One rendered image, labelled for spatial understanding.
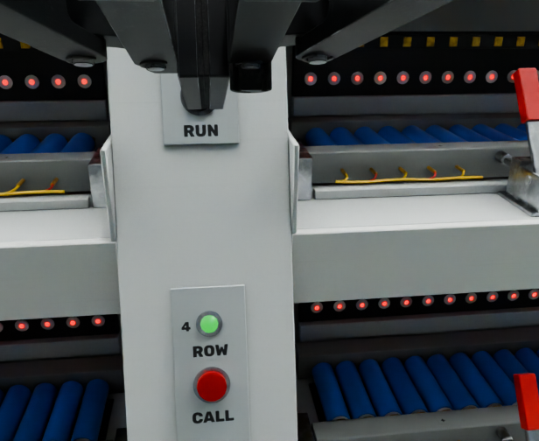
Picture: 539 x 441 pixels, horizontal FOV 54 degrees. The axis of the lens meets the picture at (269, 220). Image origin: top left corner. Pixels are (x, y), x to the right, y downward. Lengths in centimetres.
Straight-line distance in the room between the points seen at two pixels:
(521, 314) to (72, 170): 41
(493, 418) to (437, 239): 17
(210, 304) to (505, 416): 25
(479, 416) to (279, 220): 23
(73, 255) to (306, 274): 13
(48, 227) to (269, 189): 13
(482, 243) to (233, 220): 15
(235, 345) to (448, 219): 14
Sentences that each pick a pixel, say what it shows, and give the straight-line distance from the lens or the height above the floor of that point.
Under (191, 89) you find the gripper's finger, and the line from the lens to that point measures 18.
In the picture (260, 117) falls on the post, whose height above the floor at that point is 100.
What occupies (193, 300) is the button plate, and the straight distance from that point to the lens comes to 29.
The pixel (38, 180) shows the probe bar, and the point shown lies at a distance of 37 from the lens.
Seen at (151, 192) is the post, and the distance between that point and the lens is 29.
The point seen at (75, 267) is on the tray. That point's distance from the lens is 30.
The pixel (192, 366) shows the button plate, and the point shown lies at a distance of 30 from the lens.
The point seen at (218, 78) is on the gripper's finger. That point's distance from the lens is 16.
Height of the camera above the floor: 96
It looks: 4 degrees down
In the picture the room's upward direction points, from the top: 2 degrees counter-clockwise
